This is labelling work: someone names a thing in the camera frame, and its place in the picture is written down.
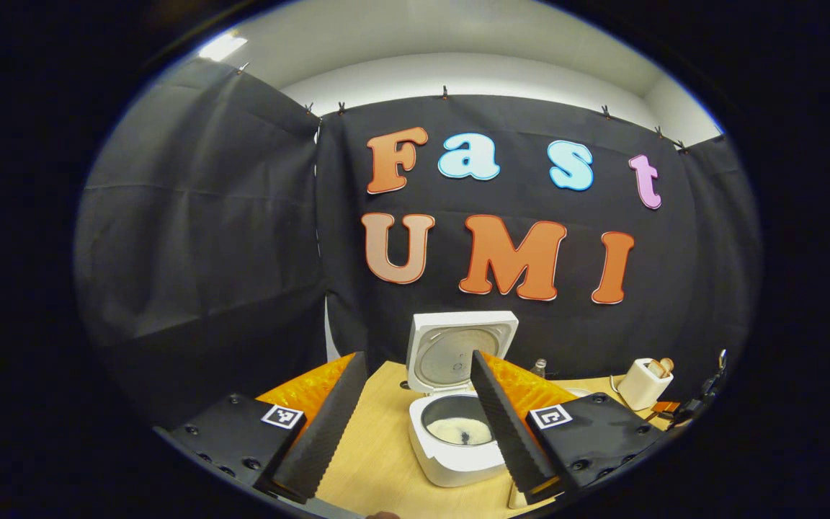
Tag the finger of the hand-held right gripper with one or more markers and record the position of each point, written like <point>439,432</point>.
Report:
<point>667,408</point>

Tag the black backdrop cloth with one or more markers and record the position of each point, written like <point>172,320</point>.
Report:
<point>206,252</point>

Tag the ceiling light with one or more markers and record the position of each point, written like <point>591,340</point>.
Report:
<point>222,47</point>

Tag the white toaster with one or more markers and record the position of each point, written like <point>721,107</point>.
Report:
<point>642,389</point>

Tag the white rice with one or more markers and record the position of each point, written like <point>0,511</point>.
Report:
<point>451,430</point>

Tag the clear water bottle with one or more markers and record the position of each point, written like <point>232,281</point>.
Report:
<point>540,368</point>

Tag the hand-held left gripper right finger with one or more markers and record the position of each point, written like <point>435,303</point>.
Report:
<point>509,432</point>

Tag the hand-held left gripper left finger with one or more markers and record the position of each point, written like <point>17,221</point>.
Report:
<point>328,425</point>

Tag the toasted bread slice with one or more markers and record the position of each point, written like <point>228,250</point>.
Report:
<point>653,368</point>
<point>667,365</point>

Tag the white rice cooker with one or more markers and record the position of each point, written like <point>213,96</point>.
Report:
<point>451,346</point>

